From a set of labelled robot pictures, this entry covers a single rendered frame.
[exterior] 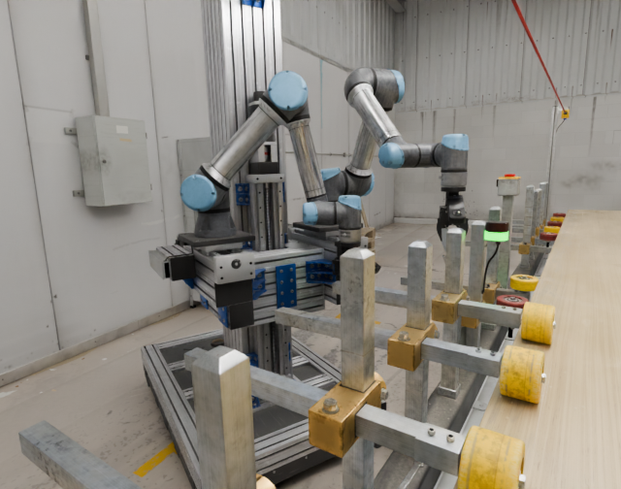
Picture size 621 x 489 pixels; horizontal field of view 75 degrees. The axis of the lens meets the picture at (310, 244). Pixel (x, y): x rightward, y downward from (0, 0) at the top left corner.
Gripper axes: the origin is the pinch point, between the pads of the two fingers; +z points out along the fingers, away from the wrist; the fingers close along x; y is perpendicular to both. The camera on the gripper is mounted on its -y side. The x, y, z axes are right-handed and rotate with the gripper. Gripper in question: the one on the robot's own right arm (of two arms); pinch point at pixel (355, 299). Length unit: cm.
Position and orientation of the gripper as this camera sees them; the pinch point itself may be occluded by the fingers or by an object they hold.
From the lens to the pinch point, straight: 140.1
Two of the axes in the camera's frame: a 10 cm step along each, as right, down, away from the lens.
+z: 0.2, 9.8, 1.9
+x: -5.6, 1.7, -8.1
